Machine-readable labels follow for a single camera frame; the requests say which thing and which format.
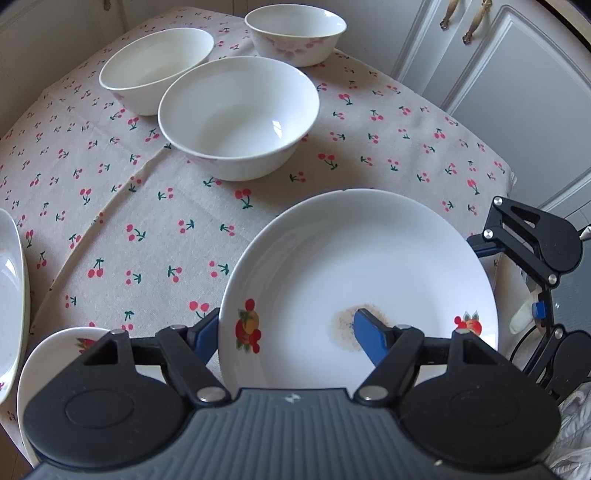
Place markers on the white crumpled cloth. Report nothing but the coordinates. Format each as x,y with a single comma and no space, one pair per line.
575,438

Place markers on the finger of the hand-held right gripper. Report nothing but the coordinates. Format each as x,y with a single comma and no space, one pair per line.
517,249
540,350

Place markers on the white cabinet door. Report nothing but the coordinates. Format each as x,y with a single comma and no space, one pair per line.
425,41
521,92

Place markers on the white floral print bowl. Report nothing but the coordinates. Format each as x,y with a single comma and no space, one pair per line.
295,27

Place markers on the large white bowl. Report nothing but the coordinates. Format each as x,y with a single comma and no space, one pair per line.
235,115

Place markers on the small white fruit print plate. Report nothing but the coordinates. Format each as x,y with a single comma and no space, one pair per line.
51,360

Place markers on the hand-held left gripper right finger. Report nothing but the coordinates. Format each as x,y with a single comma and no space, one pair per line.
369,332

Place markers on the large white fruit print plate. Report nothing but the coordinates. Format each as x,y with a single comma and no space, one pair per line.
346,258

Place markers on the cherry print tablecloth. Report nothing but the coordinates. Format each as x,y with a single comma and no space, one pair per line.
161,194

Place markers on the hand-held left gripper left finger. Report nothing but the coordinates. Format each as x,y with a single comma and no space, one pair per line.
208,330

